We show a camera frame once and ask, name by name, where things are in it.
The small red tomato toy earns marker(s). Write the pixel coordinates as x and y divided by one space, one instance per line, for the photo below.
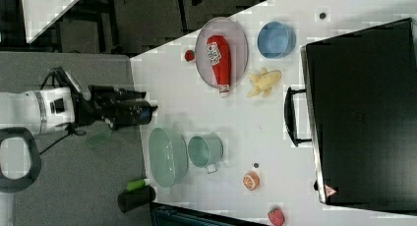
189 55

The red strawberry toy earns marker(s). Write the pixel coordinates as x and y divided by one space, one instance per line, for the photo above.
276 217

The green cup with handle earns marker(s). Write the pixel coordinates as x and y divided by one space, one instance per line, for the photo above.
206 151

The peeled toy banana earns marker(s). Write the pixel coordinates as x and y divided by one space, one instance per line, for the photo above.
263 82

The blue bowl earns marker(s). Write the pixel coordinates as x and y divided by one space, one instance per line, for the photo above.
276 40

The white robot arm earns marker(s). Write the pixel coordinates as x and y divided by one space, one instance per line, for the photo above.
65 108

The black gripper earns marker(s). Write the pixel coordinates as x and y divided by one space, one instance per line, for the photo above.
118 107

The orange slice toy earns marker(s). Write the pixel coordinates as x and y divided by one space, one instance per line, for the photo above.
251 181

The grey round plate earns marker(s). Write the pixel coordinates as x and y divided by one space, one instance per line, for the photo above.
238 48

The black toaster oven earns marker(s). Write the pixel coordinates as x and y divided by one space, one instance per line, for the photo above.
361 97

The white side table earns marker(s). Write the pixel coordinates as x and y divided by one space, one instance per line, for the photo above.
39 15

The red ketchup bottle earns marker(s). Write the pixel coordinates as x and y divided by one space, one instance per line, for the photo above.
220 60

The green oval colander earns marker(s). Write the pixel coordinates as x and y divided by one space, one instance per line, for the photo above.
168 156

